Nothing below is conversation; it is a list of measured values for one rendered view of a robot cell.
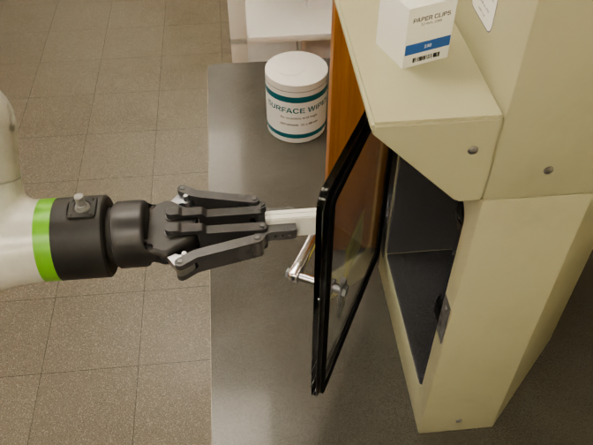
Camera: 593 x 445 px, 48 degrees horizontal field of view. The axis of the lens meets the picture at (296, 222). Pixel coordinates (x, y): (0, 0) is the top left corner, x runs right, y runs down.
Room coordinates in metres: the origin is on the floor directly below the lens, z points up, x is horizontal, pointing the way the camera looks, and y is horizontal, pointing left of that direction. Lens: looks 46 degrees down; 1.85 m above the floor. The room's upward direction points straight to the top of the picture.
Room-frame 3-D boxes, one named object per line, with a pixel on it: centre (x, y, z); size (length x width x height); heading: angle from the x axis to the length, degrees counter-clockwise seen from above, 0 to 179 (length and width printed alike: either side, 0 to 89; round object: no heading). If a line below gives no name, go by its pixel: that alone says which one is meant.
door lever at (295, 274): (0.57, -0.03, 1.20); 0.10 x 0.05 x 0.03; 158
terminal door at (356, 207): (0.63, -0.08, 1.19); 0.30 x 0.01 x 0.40; 158
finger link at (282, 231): (0.50, 0.02, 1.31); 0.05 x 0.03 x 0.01; 96
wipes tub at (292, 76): (1.19, 0.00, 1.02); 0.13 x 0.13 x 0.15
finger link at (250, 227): (0.51, 0.09, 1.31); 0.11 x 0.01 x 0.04; 94
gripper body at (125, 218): (0.51, 0.16, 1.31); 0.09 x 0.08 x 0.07; 96
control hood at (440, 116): (0.61, -0.10, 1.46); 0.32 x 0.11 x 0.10; 6
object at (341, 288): (0.52, -0.05, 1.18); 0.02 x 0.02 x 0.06; 68
